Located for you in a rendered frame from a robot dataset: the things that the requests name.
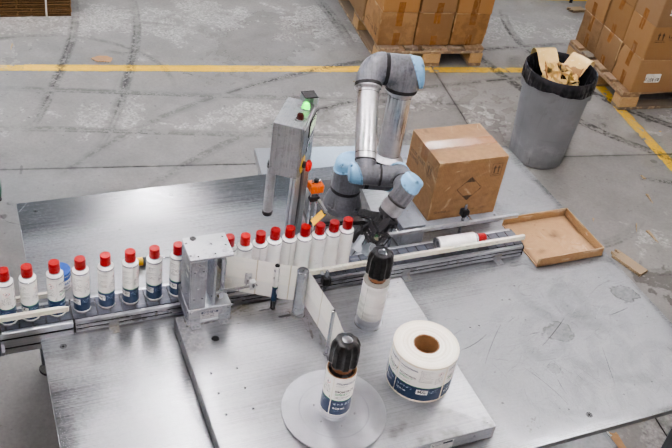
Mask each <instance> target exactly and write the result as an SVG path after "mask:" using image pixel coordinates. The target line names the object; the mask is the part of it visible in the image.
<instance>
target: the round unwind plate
mask: <svg viewBox="0 0 672 448"><path fill-rule="evenodd" d="M325 371H326V370H317V371H313V372H309V373H307V374H304V375H302V376H300V377H299V378H297V379H296V380H294V381H293V382H292V383H291V384H290V385H289V386H288V388H287V389H286V391H285V393H284V395H283V398H282V402H281V413H282V418H283V420H284V423H285V425H286V427H287V428H288V430H289V431H290V432H291V433H292V435H293V436H294V437H295V438H297V439H298V440H299V441H300V442H302V443H303V444H305V445H306V446H308V447H310V448H366V447H368V446H370V445H371V444H372V443H374V442H375V441H376V440H377V439H378V438H379V436H380V435H381V433H382V432H383V430H384V427H385V423H386V408H385V405H384V402H383V400H382V398H381V396H380V395H379V393H378V392H377V391H376V390H375V389H374V388H373V387H372V386H371V385H370V384H369V383H368V382H366V381H365V380H363V379H362V378H360V377H358V376H356V380H355V385H354V389H353V394H352V399H351V404H350V411H349V414H348V416H347V417H346V418H345V419H343V420H341V421H331V420H328V419H326V418H324V417H323V416H322V415H321V413H320V411H319V404H320V399H321V394H322V388H323V382H324V377H325Z"/></svg>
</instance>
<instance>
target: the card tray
mask: <svg viewBox="0 0 672 448"><path fill-rule="evenodd" d="M502 226H503V227H504V228H505V229H508V228H509V229H511V230H512V231H513V232H514V233H515V234H516V235H522V234H524V235H525V239H524V240H521V241H522V243H523V245H524V249H523V251H524V252H525V254H526V255H527V256H528V257H529V258H530V260H531V261H532V262H533V263H534V264H535V266H536V267H541V266H546V265H552V264H557V263H563V262H568V261H574V260H579V259H585V258H590V257H596V256H601V255H602V253H603V251H604V248H605V247H604V246H603V245H602V244H601V243H600V242H599V241H598V240H597V239H596V238H595V237H594V236H593V235H592V234H591V233H590V231H589V230H588V229H587V228H586V227H585V226H584V225H583V224H582V223H581V222H580V221H579V220H578V219H577V218H576V217H575V216H574V214H573V213H572V212H571V211H570V210H569V209H568V208H561V209H554V210H548V211H541V212H535V213H528V214H522V215H519V216H518V218H511V219H505V220H503V223H502Z"/></svg>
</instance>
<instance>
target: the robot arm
mask: <svg viewBox="0 0 672 448"><path fill-rule="evenodd" d="M424 82H425V66H424V61H423V59H422V58H421V57H420V56H415V55H411V54H409V55H407V54H398V53H388V52H376V53H374V54H372V55H370V56H369V57H367V58H366V59H365V60H364V61H363V63H362V64H361V65H360V67H359V69H358V71H357V74H356V77H355V90H356V91H357V111H356V138H355V151H346V152H343V153H341V154H340V155H339V156H338V157H337V158H336V161H335V164H334V167H333V175H332V180H331V186H330V188H329V190H328V191H327V193H326V194H325V196H324V198H323V204H324V206H325V208H326V209H327V213H329V214H330V215H332V216H335V217H338V218H344V217H346V216H350V217H352V218H353V217H356V216H359V217H360V218H362V219H366V220H365V222H364V223H362V224H360V226H359V227H358V228H357V229H356V230H355V232H354V234H353V240H352V245H351V251H350V255H351V256H354V255H356V254H358V253H362V254H364V255H365V256H368V255H369V253H370V249H369V248H370V246H371V244H372V243H373V244H375V245H376V246H385V245H386V243H387V242H388V241H389V240H390V238H391V236H390V234H389V233H388V230H389V229H390V228H391V227H392V225H395V226H396V225H397V224H398V222H397V220H396V219H397V218H398V217H399V216H400V215H401V213H402V212H403V211H404V210H405V208H406V207H407V206H408V205H409V203H410V202H411V201H412V200H413V198H414V197H415V196H416V195H417V194H418V193H419V191H420V189H421V188H422V187H423V181H422V180H421V179H420V177H419V176H417V175H416V174H415V173H413V172H411V171H410V169H409V168H408V167H407V165H406V164H405V163H404V162H403V158H402V157H401V156H400V153H401V148H402V143H403V138H404V133H405V128H406V123H407V118H408V113H409V108H410V103H411V98H412V97H414V96H415V95H416V94H417V90H418V89H422V88H423V86H424ZM382 85H386V86H385V89H386V91H387V92H388V98H387V104H386V109H385V114H384V119H383V125H382V130H381V135H380V140H379V146H378V151H377V127H378V97H379V91H380V90H381V89H382ZM361 189H369V190H381V191H387V192H388V191H391V192H390V193H389V194H388V195H387V197H386V198H385V199H384V201H383V202H382V203H381V205H380V207H379V208H378V210H379V212H376V211H370V210H367V209H361V207H362V202H361V196H360V190H361ZM363 234H364V235H365V236H363ZM386 239H388V240H387V241H386V242H385V240H386ZM384 242H385V244H384V245H383V243H384Z"/></svg>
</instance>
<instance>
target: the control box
mask: <svg viewBox="0 0 672 448"><path fill-rule="evenodd" d="M302 106H303V100H299V99H295V98H291V97H288V98H287V100H286V102H285V103H284V105H283V107H282V108H281V110H280V112H279V114H278V115H277V117H276V119H275V120H274V122H273V129H272V139H271V149H270V159H269V169H268V172H269V173H271V174H275V175H279V176H284V177H288V178H292V179H297V177H298V178H299V176H300V174H301V172H302V170H303V168H302V163H303V161H305V162H307V160H308V158H309V156H310V154H311V152H312V151H311V150H312V143H313V140H312V142H311V144H310V146H309V148H308V150H307V152H306V148H307V142H308V140H309V138H310V137H309V138H308V134H309V127H310V122H311V120H312V118H313V116H314V114H315V112H316V110H317V106H316V105H315V104H313V103H310V110H309V111H304V110H302ZM299 112H302V113H303V114H304V121H302V122H299V121H297V120H296V117H297V114H298V113H299Z"/></svg>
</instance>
